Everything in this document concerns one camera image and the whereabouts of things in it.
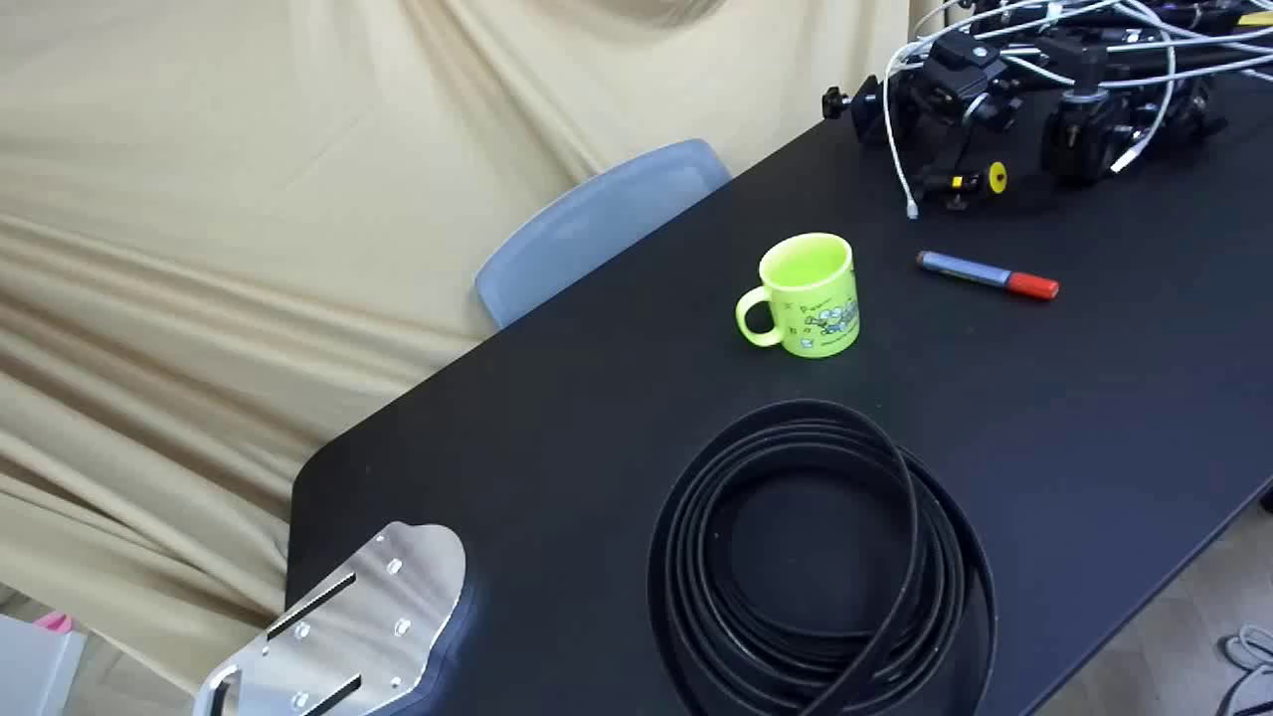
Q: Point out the blue marker pen red cap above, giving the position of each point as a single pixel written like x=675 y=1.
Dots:
x=979 y=273

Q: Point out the white plastic box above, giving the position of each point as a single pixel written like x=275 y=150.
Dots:
x=34 y=669

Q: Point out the small pink object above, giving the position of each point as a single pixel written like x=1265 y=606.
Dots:
x=57 y=623

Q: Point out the beige cloth backdrop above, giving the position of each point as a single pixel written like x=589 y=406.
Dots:
x=264 y=200

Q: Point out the black camera equipment pile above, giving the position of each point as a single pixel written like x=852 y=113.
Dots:
x=967 y=122

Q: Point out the green plastic mug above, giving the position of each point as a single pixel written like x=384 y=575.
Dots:
x=817 y=313

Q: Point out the silver metal mounting plate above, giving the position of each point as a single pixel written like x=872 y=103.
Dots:
x=373 y=611

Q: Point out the blue chair back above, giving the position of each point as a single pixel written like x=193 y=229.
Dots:
x=581 y=232

